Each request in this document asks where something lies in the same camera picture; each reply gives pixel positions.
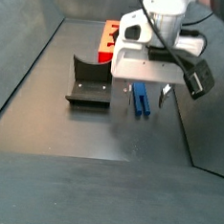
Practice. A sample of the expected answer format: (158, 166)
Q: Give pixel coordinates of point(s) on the blue slotted square-circle object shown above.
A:
(140, 99)

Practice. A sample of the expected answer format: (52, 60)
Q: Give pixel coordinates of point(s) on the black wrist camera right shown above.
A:
(197, 74)

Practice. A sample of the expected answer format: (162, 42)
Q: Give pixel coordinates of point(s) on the red shape-sorter block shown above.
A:
(107, 42)

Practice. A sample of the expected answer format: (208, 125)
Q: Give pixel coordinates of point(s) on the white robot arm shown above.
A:
(171, 7)

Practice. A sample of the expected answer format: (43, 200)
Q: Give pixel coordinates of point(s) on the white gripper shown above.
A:
(130, 59)

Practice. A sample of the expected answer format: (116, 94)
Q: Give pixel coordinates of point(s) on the black curved fixture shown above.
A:
(92, 83)

